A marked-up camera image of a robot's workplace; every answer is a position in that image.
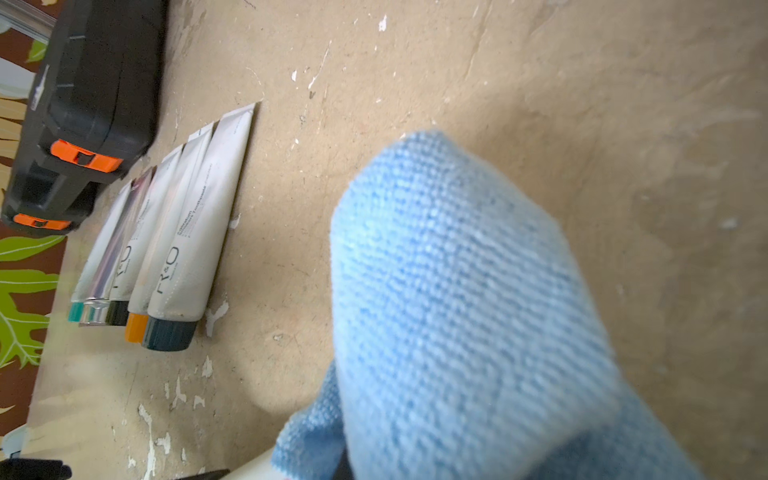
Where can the white tube orange cap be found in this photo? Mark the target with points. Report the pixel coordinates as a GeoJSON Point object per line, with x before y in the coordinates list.
{"type": "Point", "coordinates": [159, 231]}

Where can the blue microfiber cloth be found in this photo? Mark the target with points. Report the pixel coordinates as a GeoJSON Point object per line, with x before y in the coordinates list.
{"type": "Point", "coordinates": [466, 342]}

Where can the black tool case orange latches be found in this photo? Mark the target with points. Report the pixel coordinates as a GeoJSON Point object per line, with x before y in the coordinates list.
{"type": "Point", "coordinates": [91, 114]}

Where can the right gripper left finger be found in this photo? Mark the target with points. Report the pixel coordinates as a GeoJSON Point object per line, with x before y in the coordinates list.
{"type": "Point", "coordinates": [34, 469]}

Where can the white tube teal cap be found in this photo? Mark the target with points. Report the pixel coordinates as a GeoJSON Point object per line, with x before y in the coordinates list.
{"type": "Point", "coordinates": [96, 254]}

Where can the white tube grey cap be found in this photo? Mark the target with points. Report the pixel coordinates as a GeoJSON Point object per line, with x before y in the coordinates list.
{"type": "Point", "coordinates": [185, 281]}

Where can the white tube black cap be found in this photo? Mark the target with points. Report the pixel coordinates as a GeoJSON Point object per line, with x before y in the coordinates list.
{"type": "Point", "coordinates": [137, 240]}

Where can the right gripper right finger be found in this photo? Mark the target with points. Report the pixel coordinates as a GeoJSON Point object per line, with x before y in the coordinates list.
{"type": "Point", "coordinates": [212, 475]}

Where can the white tube pink cap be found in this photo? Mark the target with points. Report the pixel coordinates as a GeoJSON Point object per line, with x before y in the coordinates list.
{"type": "Point", "coordinates": [260, 468]}

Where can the silver purple toothpaste tube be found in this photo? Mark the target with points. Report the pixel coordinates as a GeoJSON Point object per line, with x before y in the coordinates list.
{"type": "Point", "coordinates": [96, 306]}

